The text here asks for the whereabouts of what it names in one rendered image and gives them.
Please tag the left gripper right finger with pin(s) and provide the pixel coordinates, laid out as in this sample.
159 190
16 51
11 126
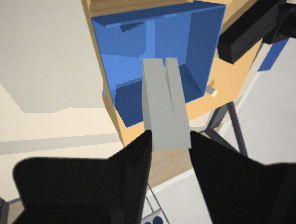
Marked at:
237 189

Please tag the blue open tray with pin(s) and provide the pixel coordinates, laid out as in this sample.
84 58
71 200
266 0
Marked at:
125 38

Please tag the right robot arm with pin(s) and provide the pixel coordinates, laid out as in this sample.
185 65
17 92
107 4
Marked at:
288 27

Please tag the small white cube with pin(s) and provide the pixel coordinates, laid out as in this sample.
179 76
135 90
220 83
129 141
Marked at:
211 91

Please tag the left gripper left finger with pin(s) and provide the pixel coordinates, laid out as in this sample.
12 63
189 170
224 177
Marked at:
119 185

